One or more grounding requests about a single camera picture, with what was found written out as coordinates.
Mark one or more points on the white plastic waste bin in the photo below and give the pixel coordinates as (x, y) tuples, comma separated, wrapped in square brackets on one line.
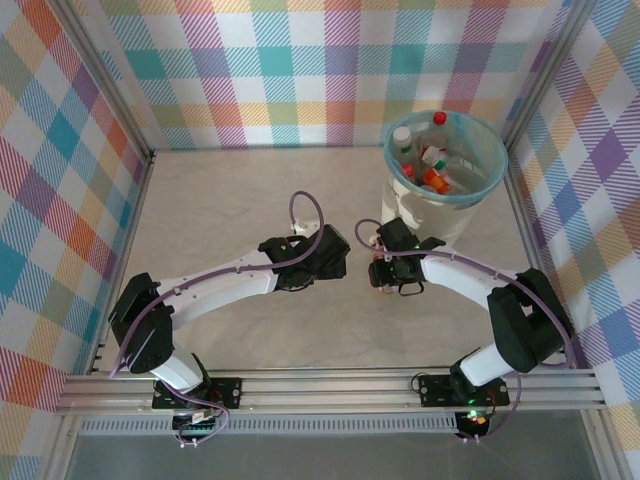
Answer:
[(440, 220)]

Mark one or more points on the clear bottle orange label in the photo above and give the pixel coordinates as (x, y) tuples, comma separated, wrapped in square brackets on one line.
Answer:
[(434, 178)]

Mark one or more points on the clear cola bottle red label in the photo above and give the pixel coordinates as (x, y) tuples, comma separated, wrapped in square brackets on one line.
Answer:
[(440, 118), (408, 170)]

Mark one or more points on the white bin with blue liner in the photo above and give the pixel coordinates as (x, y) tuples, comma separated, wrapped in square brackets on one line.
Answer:
[(487, 150)]

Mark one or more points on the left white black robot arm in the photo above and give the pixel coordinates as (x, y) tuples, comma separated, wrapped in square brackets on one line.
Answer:
[(145, 330)]

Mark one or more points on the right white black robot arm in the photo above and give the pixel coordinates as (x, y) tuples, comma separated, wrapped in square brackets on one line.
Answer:
[(530, 330)]

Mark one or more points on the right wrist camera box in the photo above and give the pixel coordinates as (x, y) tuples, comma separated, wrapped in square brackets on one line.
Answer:
[(378, 250)]

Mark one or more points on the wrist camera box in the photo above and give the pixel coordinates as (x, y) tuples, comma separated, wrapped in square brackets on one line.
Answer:
[(305, 227), (378, 250)]

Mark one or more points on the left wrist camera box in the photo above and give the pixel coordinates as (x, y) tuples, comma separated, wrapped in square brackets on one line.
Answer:
[(305, 227)]

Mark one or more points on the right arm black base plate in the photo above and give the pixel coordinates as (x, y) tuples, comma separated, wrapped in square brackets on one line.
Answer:
[(435, 390)]

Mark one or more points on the aluminium side base rail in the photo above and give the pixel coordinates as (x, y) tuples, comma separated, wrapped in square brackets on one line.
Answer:
[(133, 225), (524, 225)]

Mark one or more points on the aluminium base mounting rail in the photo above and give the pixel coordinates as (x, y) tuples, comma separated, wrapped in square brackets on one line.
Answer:
[(325, 390)]

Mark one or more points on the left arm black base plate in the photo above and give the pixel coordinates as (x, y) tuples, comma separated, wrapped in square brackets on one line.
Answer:
[(227, 392)]

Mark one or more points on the aluminium corner post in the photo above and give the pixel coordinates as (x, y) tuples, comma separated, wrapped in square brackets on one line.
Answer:
[(110, 85), (553, 50)]

